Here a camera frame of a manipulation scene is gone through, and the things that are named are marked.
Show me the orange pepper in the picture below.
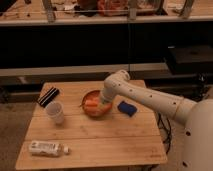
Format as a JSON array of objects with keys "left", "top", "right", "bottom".
[{"left": 85, "top": 98, "right": 99, "bottom": 107}]

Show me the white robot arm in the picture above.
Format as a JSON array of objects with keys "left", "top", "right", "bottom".
[{"left": 100, "top": 70, "right": 213, "bottom": 171}]

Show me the orange ceramic bowl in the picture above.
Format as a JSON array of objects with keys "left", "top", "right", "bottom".
[{"left": 81, "top": 90, "right": 113, "bottom": 117}]

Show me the blue sponge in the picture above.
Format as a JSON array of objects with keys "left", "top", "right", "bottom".
[{"left": 117, "top": 101, "right": 137, "bottom": 117}]

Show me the black striped rectangular object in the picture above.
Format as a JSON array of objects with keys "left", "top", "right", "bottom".
[{"left": 37, "top": 87, "right": 60, "bottom": 107}]

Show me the wooden table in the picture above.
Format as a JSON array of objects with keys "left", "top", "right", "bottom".
[{"left": 16, "top": 81, "right": 167, "bottom": 171}]

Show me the black box on shelf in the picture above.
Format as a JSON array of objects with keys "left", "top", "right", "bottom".
[{"left": 165, "top": 45, "right": 213, "bottom": 74}]

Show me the clear plastic bottle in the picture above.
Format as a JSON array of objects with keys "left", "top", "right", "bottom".
[{"left": 28, "top": 140, "right": 70, "bottom": 157}]

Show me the long metal shelf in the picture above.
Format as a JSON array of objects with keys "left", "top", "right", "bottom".
[{"left": 0, "top": 0, "right": 213, "bottom": 27}]

